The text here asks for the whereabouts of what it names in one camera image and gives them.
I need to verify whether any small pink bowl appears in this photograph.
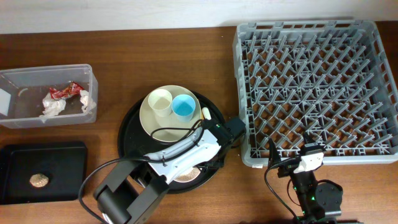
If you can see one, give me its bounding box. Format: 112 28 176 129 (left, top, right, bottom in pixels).
174 167 201 183

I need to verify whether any clear plastic bin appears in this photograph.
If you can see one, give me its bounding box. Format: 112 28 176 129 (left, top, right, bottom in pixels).
1 64 98 129

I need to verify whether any white tissue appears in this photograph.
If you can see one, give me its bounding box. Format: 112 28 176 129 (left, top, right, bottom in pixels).
80 90 96 113
40 93 67 117

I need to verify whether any white plastic fork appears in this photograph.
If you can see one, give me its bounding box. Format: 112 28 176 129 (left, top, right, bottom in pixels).
201 107 211 120

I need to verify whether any large beige plate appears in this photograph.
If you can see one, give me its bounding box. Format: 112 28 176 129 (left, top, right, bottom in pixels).
139 85 201 142

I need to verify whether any light blue cup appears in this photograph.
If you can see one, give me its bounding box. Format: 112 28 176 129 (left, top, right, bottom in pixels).
172 95 196 123

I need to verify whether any round black tray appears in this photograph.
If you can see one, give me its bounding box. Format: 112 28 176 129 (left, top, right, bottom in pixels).
118 98 218 194

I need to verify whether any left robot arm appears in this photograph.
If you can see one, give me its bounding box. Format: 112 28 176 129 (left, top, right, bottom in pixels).
93 119 235 223

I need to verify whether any grey dishwasher rack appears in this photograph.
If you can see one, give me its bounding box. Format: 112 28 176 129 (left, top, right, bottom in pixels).
233 20 397 168

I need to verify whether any brown cookie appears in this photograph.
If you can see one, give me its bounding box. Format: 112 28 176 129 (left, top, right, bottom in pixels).
29 173 49 188

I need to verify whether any white label on bin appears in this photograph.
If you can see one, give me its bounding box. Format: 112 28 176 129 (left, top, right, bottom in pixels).
0 89 11 116

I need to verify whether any cream cup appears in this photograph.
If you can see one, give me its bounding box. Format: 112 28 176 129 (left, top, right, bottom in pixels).
148 88 173 117

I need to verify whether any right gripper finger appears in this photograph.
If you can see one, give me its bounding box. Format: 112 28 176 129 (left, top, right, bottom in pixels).
268 138 281 168
302 132 317 146

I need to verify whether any black rectangular bin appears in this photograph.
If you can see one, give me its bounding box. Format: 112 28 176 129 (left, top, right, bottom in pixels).
1 141 88 205

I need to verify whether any red snack wrapper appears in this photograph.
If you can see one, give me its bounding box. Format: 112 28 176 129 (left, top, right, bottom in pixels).
49 82 84 100

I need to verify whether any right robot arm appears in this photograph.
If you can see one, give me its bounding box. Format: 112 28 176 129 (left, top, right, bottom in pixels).
264 133 343 223

